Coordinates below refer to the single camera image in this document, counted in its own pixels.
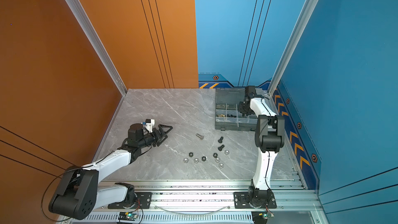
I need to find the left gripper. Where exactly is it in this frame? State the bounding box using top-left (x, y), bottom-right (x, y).
top-left (138, 125), bottom-right (172, 150)

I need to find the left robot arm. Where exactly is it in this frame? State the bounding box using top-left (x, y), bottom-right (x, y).
top-left (48, 119), bottom-right (173, 220)

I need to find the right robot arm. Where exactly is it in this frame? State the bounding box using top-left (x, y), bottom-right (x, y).
top-left (238, 86), bottom-right (285, 208)

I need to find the clear plastic organizer box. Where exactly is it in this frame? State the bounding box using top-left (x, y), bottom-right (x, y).
top-left (215, 88), bottom-right (257, 131)

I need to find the silver hex bolt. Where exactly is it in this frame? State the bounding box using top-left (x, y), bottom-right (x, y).
top-left (196, 133), bottom-right (204, 140)

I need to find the left circuit board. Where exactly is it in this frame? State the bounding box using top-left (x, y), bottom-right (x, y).
top-left (118, 212), bottom-right (139, 223)

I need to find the circuit board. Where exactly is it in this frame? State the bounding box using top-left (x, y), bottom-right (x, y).
top-left (251, 212), bottom-right (275, 224)
top-left (118, 212), bottom-right (139, 223)

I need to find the right circuit board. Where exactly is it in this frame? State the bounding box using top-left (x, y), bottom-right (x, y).
top-left (251, 212), bottom-right (275, 224)

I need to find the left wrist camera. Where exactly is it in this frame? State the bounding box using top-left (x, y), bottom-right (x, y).
top-left (143, 119), bottom-right (155, 133)

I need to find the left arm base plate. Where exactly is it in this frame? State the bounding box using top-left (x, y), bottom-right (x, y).
top-left (107, 192), bottom-right (152, 211)

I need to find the front aluminium rail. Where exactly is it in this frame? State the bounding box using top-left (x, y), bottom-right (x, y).
top-left (55, 179), bottom-right (330, 224)

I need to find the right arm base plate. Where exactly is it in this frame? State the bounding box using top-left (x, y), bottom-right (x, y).
top-left (233, 191), bottom-right (277, 209)

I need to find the right aluminium frame post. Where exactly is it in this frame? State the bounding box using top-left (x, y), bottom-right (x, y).
top-left (267, 0), bottom-right (319, 96)

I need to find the aluminium frame post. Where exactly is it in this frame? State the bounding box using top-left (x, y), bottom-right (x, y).
top-left (65, 0), bottom-right (127, 97)
top-left (267, 0), bottom-right (319, 96)

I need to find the left aluminium frame post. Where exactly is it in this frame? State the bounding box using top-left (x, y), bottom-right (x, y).
top-left (65, 0), bottom-right (127, 97)

